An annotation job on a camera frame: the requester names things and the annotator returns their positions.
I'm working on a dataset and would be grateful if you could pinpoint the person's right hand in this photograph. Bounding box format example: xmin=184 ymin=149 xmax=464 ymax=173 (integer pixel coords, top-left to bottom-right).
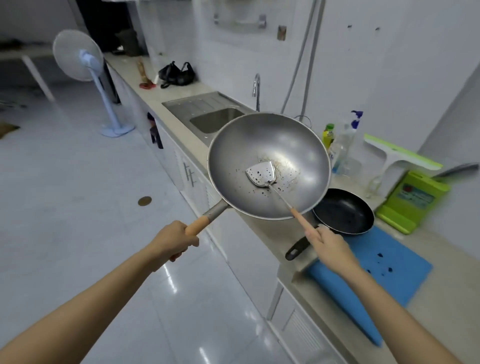
xmin=304 ymin=224 xmax=362 ymax=280

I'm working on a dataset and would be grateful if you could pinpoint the person's left hand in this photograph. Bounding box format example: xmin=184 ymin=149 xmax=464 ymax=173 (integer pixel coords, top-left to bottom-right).
xmin=145 ymin=220 xmax=200 ymax=263

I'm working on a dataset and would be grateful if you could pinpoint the steel spatula with wooden handle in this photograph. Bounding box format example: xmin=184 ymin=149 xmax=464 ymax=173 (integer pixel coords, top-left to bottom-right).
xmin=245 ymin=161 xmax=317 ymax=235

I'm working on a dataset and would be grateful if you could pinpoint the steel wok with wooden handle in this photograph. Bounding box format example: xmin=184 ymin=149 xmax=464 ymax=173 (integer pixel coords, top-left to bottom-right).
xmin=169 ymin=112 xmax=331 ymax=262

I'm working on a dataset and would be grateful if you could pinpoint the person's left forearm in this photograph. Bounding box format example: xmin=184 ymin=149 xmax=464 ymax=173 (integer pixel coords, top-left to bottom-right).
xmin=0 ymin=245 xmax=166 ymax=364

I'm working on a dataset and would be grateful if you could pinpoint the person's right forearm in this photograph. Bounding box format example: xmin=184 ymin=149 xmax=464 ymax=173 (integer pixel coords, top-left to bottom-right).
xmin=337 ymin=264 xmax=463 ymax=364

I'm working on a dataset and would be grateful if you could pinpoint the black frying pan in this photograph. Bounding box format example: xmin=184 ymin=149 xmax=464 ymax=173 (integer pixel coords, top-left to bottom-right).
xmin=285 ymin=188 xmax=375 ymax=262

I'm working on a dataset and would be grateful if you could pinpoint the white cabinet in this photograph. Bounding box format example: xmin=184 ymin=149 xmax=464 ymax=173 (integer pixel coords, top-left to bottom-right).
xmin=106 ymin=62 xmax=349 ymax=364

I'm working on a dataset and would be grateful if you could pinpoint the blue mat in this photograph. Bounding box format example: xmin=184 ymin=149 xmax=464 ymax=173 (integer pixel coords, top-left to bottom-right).
xmin=307 ymin=226 xmax=434 ymax=347

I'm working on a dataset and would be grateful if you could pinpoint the clear spray bottle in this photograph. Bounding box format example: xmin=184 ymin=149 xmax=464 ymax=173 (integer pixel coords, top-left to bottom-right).
xmin=331 ymin=110 xmax=364 ymax=176

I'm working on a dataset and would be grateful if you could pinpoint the green dish soap bottle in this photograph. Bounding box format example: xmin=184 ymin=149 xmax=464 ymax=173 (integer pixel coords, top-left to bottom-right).
xmin=322 ymin=123 xmax=335 ymax=151

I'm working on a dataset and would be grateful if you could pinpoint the white and green squeegee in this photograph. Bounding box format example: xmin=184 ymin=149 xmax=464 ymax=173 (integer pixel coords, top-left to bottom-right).
xmin=363 ymin=134 xmax=443 ymax=197

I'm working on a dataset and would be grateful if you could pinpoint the steel sink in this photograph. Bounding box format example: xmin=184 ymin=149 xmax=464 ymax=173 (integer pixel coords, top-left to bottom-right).
xmin=161 ymin=91 xmax=259 ymax=147

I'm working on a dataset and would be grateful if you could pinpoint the chrome faucet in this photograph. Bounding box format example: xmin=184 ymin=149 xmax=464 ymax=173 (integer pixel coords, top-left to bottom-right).
xmin=252 ymin=73 xmax=262 ymax=112

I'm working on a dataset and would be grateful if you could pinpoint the black bag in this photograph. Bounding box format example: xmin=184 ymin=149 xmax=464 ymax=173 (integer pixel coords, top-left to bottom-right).
xmin=158 ymin=61 xmax=196 ymax=89

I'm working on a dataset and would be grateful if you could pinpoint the wooden brush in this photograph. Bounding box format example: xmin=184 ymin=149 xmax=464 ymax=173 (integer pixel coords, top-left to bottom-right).
xmin=137 ymin=60 xmax=157 ymax=90

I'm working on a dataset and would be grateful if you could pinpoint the white standing fan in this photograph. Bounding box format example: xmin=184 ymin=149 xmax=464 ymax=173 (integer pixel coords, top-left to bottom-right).
xmin=52 ymin=29 xmax=136 ymax=138

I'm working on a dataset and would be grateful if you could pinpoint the white table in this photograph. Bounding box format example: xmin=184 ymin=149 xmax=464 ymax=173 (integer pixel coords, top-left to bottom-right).
xmin=0 ymin=39 xmax=57 ymax=103

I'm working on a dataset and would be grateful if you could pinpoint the grey hose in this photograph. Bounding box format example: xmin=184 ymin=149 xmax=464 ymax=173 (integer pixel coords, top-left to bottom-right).
xmin=280 ymin=0 xmax=326 ymax=118

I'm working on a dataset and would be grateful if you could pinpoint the wall towel rack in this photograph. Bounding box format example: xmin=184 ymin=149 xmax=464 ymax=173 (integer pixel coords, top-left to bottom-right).
xmin=213 ymin=13 xmax=268 ymax=29

